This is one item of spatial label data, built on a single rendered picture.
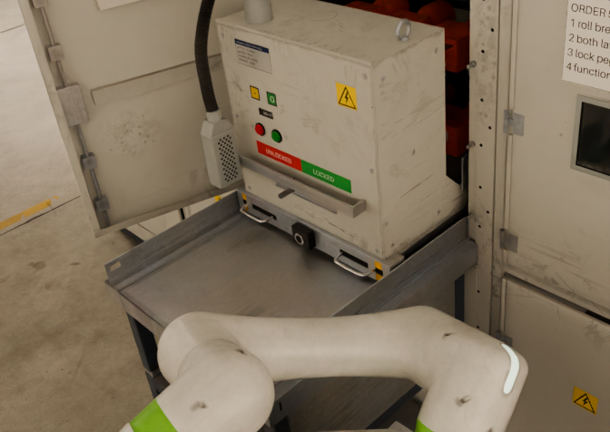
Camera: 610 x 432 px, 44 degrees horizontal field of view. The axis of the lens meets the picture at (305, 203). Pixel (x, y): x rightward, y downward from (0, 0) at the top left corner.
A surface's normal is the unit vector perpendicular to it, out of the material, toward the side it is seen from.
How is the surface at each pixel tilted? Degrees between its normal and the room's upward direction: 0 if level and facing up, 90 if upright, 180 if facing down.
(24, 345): 0
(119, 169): 90
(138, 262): 90
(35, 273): 0
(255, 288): 0
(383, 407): 90
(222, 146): 90
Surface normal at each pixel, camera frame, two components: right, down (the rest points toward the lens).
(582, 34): -0.72, 0.44
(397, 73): 0.68, 0.32
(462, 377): -0.59, -0.23
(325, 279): -0.11, -0.84
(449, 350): -0.84, -0.36
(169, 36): 0.44, 0.44
